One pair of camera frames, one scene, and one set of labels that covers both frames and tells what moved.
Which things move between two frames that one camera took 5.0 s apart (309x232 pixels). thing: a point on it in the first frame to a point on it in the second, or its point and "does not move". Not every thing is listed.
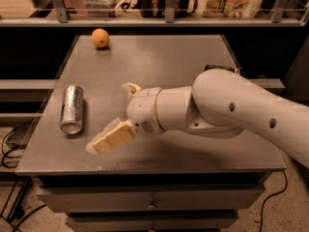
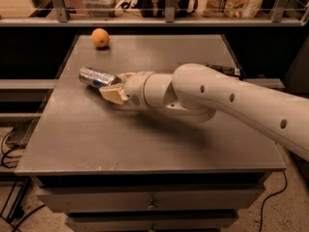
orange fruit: (99, 38) does not move
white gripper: (142, 109) to (135, 87)
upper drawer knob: (153, 205) does not move
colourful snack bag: (234, 1) does not move
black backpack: (151, 1) does not move
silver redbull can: (72, 109) to (93, 77)
